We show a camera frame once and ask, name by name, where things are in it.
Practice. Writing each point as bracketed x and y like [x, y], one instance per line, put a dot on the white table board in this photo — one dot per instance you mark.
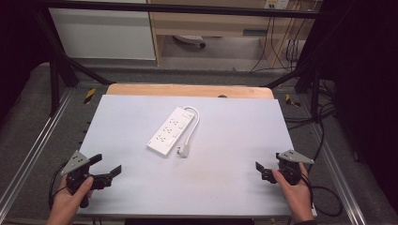
[234, 162]

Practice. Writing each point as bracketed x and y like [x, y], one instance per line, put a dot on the black metal frame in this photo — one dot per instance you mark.
[187, 8]

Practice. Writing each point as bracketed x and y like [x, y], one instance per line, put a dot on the black curtain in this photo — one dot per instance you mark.
[18, 47]
[369, 78]

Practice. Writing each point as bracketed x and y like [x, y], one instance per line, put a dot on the person's left hand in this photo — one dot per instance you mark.
[67, 203]

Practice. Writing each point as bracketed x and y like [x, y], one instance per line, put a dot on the person's right hand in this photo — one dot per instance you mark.
[297, 200]

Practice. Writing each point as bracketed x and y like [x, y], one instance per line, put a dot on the white wall outlet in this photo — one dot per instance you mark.
[277, 3]

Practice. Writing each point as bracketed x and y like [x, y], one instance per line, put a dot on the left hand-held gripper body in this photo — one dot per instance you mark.
[76, 162]

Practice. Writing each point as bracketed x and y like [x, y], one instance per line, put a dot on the wooden table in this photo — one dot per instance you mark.
[187, 90]

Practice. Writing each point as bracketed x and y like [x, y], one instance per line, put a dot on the white cabinet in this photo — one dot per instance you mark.
[103, 34]

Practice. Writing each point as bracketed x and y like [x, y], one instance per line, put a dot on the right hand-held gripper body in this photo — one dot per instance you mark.
[292, 157]

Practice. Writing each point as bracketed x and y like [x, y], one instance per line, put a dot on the aluminium rail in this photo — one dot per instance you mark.
[334, 168]
[34, 143]

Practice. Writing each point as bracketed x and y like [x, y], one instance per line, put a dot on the yellow black tape strip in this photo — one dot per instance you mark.
[291, 100]
[89, 95]

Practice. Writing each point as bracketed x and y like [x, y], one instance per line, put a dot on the white power plug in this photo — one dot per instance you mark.
[184, 151]

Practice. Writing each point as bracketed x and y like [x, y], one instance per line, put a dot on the light wooden shelf unit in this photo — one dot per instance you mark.
[203, 27]

